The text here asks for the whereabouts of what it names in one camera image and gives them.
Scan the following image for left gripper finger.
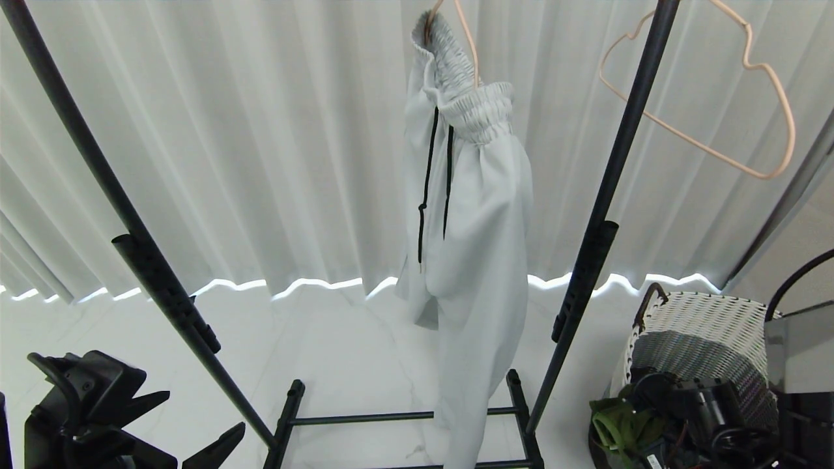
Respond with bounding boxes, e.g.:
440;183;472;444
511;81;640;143
182;421;247;469
117;390;172;428

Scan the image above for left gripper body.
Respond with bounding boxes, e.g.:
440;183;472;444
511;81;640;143
25;417;180;469

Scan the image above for pale grey shorts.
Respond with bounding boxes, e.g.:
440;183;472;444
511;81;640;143
394;10;535;469

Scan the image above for green garment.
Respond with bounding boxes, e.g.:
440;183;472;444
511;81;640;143
590;397;667;469

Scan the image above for pink clothes hanger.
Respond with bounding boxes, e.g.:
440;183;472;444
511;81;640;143
424;0;481;89
598;0;797;180

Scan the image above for black clothes rack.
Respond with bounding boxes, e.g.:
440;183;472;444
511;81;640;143
0;0;682;469

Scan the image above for white laundry basket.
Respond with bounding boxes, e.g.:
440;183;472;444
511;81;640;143
586;282;783;469

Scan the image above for white curtain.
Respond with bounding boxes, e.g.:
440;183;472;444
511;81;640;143
0;0;834;304

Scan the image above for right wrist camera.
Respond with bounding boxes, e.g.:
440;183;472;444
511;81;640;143
629;371;743;434

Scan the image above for black cable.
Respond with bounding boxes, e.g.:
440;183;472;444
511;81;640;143
764;249;834;323

